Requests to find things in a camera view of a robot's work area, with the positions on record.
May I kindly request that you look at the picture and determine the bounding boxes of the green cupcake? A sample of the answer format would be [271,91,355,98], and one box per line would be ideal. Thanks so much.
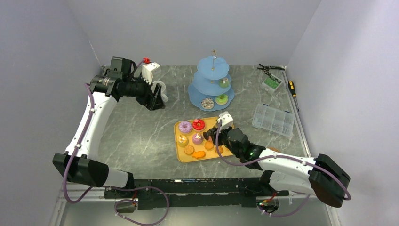
[219,77,230,89]

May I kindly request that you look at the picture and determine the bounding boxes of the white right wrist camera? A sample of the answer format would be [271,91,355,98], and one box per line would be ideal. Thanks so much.
[216,111,233,130]

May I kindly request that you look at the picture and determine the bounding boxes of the clear plastic compartment box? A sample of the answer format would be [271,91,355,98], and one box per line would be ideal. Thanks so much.
[252,104,295,137]

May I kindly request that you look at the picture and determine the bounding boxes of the blue three-tier cake stand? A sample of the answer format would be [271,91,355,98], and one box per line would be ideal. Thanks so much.
[188,50,235,112]

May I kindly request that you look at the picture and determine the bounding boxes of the orange fish cookie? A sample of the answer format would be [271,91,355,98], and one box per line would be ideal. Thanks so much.
[191,151,206,159]

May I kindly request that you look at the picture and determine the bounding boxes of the red frosted donut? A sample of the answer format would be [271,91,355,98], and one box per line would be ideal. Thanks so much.
[192,119,206,132]

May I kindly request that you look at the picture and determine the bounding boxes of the chocolate sprinkled donut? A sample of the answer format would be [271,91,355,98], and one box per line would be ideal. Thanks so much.
[201,97,215,110]

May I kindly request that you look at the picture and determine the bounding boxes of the yellow cupcake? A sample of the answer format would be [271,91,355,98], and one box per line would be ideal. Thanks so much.
[176,135,188,147]

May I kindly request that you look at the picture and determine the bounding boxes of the yellow black screwdriver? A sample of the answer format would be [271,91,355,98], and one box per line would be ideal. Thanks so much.
[288,81,300,112]

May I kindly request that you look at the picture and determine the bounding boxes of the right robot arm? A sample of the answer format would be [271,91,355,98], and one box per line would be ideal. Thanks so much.
[203,127,351,208]

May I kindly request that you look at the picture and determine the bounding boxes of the round brown cookie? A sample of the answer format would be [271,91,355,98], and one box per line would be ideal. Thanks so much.
[184,145,195,155]

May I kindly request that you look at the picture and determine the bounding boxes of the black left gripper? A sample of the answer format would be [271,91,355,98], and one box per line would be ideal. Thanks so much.
[123,72,166,111]

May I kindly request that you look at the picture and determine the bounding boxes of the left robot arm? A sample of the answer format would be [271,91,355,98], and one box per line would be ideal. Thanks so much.
[52,57,165,198]

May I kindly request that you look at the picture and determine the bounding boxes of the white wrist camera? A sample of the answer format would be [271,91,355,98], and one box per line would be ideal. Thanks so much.
[141,62,160,85]
[216,111,233,130]

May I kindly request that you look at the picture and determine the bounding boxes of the orange flower cookie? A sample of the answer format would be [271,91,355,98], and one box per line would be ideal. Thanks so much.
[204,141,214,150]

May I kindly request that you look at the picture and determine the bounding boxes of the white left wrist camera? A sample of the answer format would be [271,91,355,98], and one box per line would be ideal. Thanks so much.
[141,62,160,85]

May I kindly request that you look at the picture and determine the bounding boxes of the green frosted donut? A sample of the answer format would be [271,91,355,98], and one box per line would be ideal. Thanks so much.
[215,94,228,105]

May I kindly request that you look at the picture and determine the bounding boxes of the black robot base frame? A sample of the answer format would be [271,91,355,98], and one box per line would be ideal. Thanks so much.
[104,178,289,210]

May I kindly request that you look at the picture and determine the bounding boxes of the green and white box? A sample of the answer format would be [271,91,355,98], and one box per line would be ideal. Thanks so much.
[261,73,284,94]

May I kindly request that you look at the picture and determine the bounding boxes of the right woven rattan coaster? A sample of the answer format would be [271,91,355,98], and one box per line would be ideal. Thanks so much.
[267,147,280,153]

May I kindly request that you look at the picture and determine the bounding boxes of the white and blue mug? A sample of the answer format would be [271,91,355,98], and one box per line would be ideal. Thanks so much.
[153,81,168,102]

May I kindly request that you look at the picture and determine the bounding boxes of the purple sprinkled donut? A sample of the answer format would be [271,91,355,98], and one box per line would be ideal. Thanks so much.
[178,121,192,134]

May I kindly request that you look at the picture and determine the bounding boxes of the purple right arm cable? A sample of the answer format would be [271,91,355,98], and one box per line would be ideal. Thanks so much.
[215,120,352,218]

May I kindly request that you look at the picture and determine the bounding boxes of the orange striped round cookie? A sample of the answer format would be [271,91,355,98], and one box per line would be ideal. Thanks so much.
[214,146,223,154]

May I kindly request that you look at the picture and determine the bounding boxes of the yellow serving tray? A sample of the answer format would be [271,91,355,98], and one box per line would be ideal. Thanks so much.
[174,117,219,163]

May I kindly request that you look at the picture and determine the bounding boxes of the black pliers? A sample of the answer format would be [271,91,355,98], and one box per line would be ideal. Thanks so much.
[257,64,286,74]

